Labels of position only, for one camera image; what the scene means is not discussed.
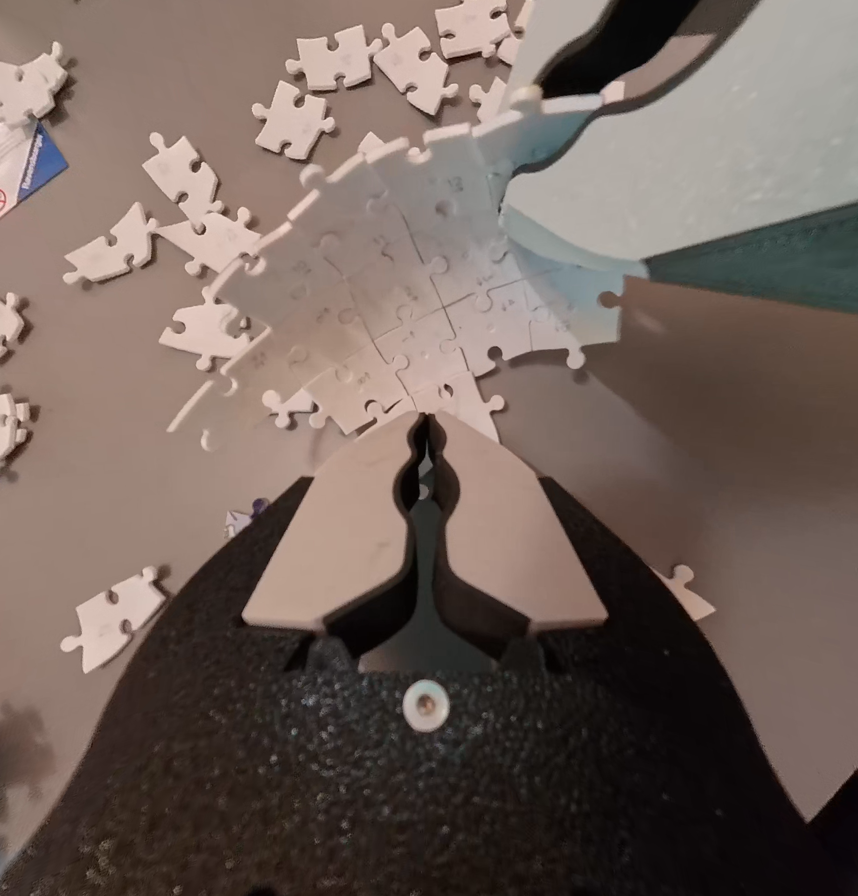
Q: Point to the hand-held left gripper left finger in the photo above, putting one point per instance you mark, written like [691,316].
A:
[331,546]

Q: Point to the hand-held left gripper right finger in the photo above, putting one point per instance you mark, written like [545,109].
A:
[520,546]

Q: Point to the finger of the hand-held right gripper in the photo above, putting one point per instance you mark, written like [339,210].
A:
[555,35]
[716,154]

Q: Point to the colourful printed puzzle piece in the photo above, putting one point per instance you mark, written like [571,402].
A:
[243,519]

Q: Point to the scatter of white pieces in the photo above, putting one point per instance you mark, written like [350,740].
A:
[338,59]

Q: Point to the bowl-shaped assembled puzzle section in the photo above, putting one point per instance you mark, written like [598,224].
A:
[401,280]

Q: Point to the white instruction leaflet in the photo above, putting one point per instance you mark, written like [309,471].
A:
[23,168]

